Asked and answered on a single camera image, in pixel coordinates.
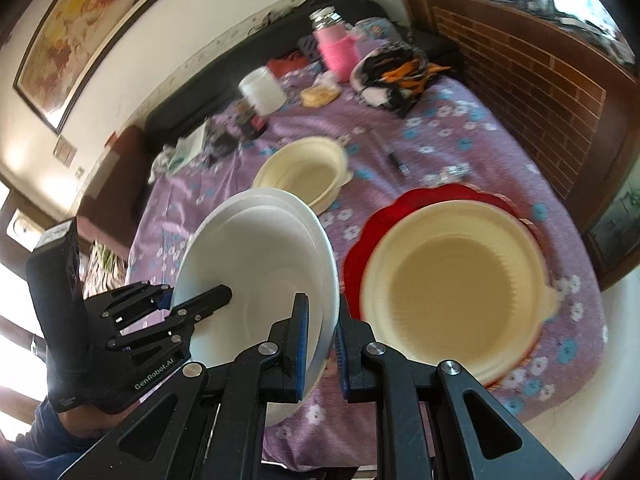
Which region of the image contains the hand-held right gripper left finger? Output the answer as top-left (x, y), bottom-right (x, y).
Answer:
top-left (57, 292), bottom-right (310, 480)

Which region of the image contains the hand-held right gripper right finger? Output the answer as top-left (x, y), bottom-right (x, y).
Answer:
top-left (334, 305), bottom-right (576, 480)

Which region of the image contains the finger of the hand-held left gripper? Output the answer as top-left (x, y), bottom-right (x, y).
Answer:
top-left (102, 284), bottom-right (234, 352)
top-left (82, 280), bottom-right (173, 337)

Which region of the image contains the tall white foam bowl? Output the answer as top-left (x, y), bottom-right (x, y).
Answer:
top-left (175, 202), bottom-right (336, 376)

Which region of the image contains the wide white bowl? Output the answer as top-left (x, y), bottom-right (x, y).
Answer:
top-left (171, 187), bottom-right (342, 428)

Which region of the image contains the large cream bowl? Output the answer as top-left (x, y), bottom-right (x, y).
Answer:
top-left (358, 200), bottom-right (561, 388)

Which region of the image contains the small cream bowl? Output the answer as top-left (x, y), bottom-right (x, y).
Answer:
top-left (251, 136), bottom-right (355, 213)

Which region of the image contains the large red scalloped plate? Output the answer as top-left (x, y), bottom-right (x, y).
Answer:
top-left (342, 183), bottom-right (543, 391)

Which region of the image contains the person's left forearm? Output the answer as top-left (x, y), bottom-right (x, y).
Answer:
top-left (10, 395), bottom-right (126, 461)

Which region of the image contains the floral patterned cloth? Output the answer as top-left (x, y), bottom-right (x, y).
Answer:
top-left (82, 240), bottom-right (128, 301)

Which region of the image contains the dark leather sofa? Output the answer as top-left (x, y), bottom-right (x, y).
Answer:
top-left (75, 0), bottom-right (461, 256)

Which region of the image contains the crumpled white cloth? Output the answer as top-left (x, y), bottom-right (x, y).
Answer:
top-left (147, 145), bottom-right (176, 183)

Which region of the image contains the white paper packet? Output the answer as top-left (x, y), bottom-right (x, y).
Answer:
top-left (170, 122), bottom-right (211, 171)

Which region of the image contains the small black box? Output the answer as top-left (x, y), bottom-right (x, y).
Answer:
top-left (207, 127), bottom-right (237, 163)

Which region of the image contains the dark ink bottle red label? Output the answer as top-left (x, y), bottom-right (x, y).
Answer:
top-left (236, 100), bottom-right (267, 139)

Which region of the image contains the clear black ballpoint pen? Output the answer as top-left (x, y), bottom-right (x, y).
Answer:
top-left (368, 128), bottom-right (412, 178)

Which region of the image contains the wrapped candy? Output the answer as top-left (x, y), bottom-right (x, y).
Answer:
top-left (422, 165), bottom-right (471, 186)

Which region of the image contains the white plastic jar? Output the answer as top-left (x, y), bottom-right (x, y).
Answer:
top-left (238, 66), bottom-right (285, 115)

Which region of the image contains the yellow food in plastic bag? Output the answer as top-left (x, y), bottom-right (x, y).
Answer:
top-left (300, 71), bottom-right (343, 108)

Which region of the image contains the red cloth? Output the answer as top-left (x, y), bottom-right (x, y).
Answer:
top-left (267, 55), bottom-right (311, 76)

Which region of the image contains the purple floral tablecloth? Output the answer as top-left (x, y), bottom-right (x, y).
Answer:
top-left (125, 67), bottom-right (608, 461)

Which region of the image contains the pink bottle with knitted sleeve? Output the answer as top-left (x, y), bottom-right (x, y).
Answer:
top-left (308, 6), bottom-right (362, 82)

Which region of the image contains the black orange patterned scarf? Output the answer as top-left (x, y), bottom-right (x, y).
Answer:
top-left (350, 42), bottom-right (443, 118)

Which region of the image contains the purple patterned pouch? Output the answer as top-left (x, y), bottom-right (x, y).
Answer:
top-left (352, 17), bottom-right (403, 53)

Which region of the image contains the beige wall plate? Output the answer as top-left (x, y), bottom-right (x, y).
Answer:
top-left (54, 137), bottom-right (76, 166)

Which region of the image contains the framed wall painting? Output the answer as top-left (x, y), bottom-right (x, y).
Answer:
top-left (12, 0), bottom-right (192, 134)

